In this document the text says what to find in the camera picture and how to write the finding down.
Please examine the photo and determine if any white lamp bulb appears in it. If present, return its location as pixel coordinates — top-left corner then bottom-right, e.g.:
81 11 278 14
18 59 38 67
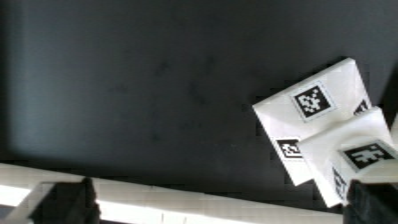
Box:
328 138 398 201

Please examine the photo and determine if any white frame wall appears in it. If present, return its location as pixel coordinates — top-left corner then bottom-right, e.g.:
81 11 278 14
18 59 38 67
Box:
0 163 344 224

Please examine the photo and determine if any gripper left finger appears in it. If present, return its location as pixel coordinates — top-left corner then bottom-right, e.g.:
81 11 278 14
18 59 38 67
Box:
29 177 102 224

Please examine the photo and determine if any white lamp base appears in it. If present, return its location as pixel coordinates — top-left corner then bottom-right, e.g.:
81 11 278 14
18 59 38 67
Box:
251 57 398 208

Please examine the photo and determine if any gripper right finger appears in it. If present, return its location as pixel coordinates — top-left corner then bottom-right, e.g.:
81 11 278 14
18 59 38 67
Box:
344 180 398 224

